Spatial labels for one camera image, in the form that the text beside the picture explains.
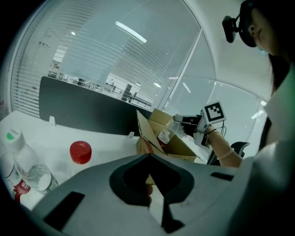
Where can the person's torso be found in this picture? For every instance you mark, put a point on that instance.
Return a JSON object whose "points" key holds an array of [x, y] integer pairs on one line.
{"points": [[272, 184]]}

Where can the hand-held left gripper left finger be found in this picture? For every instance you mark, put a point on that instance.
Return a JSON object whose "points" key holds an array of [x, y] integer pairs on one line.
{"points": [[92, 196]]}

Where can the long dark desk divider panel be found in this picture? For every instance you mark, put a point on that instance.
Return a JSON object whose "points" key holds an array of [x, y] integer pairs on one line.
{"points": [[92, 108]]}

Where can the pale wrist bangle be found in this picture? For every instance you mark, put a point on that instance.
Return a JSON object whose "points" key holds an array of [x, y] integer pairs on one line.
{"points": [[227, 153]]}

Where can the person's head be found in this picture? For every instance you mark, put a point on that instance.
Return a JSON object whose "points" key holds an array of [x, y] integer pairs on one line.
{"points": [[267, 30]]}

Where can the black wrist band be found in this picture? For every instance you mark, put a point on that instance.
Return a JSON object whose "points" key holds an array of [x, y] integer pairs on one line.
{"points": [[210, 131]]}

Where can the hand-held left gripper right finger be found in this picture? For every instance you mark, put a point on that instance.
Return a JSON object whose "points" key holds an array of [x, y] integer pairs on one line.
{"points": [[207, 196]]}

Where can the white table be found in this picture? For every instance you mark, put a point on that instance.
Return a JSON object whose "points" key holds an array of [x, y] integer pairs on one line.
{"points": [[57, 138]]}

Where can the brown cardboard box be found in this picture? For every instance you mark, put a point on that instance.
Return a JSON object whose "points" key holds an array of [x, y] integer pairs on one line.
{"points": [[147, 138]]}

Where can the person's right forearm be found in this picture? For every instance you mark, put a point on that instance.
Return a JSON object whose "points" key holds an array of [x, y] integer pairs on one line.
{"points": [[224, 149]]}

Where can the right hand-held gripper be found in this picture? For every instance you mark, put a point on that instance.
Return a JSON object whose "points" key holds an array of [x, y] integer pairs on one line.
{"points": [[214, 113]]}

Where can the black head-worn camera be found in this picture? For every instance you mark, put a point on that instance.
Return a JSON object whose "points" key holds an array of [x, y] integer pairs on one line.
{"points": [[230, 30]]}

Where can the black office chair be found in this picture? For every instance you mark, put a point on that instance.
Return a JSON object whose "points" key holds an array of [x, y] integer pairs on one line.
{"points": [[240, 147]]}

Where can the white divider bracket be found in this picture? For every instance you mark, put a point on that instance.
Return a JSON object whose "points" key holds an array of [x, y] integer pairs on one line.
{"points": [[130, 134], [52, 121]]}

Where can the clear plastic bottle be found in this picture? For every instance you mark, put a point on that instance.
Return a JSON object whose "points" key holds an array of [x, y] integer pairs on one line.
{"points": [[30, 166]]}

